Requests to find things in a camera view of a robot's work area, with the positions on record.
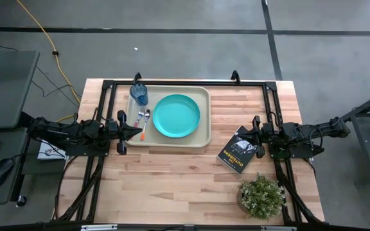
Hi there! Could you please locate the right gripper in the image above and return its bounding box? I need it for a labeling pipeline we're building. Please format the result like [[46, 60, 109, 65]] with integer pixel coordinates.
[[236, 115, 270, 159]]

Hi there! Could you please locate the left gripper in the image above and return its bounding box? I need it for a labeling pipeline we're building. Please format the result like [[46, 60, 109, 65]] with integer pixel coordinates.
[[107, 110, 143, 156]]

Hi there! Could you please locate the silver fork red handle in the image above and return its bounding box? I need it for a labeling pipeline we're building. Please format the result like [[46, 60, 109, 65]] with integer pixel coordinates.
[[134, 109, 145, 128]]

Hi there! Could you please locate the silver spoon orange handle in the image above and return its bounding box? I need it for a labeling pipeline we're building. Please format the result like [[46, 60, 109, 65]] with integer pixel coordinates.
[[139, 108, 152, 142]]

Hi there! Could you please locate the blue faceted plastic cup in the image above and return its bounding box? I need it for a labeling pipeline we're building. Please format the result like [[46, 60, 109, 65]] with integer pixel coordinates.
[[129, 83, 149, 107]]

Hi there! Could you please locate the beige plastic tray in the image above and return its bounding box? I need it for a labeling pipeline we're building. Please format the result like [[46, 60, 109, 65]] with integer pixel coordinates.
[[125, 85, 212, 149]]

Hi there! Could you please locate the turquoise round plate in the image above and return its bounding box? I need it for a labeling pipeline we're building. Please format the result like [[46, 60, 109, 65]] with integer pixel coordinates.
[[152, 93, 201, 139]]

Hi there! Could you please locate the black paperback book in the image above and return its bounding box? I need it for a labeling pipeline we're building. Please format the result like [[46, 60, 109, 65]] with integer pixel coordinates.
[[216, 124, 260, 175]]

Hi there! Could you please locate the small green leafy plant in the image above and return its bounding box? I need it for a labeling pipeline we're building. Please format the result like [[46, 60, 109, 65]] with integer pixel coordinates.
[[237, 173, 285, 221]]

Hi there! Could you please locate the woven brown plant pot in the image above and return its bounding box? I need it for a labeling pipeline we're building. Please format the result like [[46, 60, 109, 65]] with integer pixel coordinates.
[[236, 189, 249, 214]]

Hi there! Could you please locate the white printed card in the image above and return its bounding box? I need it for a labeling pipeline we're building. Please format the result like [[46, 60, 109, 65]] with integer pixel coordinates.
[[37, 139, 67, 160]]

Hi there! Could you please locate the dark grey mat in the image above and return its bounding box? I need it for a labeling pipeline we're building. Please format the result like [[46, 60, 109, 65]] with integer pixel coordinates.
[[21, 153, 67, 176]]

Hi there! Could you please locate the dark grey desk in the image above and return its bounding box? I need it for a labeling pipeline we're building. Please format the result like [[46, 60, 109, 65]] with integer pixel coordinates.
[[0, 127, 30, 206]]

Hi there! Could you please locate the black metal stand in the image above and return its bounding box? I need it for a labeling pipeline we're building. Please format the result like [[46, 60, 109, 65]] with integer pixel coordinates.
[[340, 87, 370, 187]]

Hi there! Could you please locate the grey raised desk top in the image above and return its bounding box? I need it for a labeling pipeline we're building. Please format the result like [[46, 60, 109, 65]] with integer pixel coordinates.
[[0, 49, 40, 130]]

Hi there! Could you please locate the black computer mouse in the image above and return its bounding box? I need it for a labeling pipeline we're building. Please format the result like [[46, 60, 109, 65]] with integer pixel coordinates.
[[0, 157, 15, 189]]

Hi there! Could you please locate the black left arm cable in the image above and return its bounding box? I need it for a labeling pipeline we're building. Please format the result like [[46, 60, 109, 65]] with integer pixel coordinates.
[[92, 107, 109, 123]]

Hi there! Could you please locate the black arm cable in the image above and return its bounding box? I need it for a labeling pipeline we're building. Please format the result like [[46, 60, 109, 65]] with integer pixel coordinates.
[[299, 124, 324, 150], [92, 107, 109, 123]]

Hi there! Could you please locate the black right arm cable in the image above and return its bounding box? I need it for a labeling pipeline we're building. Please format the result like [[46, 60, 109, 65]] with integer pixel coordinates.
[[299, 124, 324, 150]]

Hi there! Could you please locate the black aluminium table frame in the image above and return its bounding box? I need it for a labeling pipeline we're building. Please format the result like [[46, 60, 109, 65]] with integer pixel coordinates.
[[56, 69, 326, 225]]

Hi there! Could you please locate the black power cable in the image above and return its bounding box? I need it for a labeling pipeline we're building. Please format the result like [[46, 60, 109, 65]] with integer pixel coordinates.
[[53, 156, 78, 221]]

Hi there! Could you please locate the black metal table rail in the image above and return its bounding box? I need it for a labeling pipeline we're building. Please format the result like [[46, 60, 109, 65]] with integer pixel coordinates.
[[0, 221, 370, 231]]

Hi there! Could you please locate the silver metal bracket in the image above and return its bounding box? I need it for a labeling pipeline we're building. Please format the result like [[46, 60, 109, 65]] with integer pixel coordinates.
[[81, 224, 119, 231]]

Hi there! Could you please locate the thin black floor cable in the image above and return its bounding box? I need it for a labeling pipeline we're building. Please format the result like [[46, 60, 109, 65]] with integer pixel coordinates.
[[0, 40, 80, 109]]

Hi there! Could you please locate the yellow cable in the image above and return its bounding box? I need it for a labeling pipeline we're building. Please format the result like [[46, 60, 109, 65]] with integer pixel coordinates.
[[16, 0, 82, 124]]

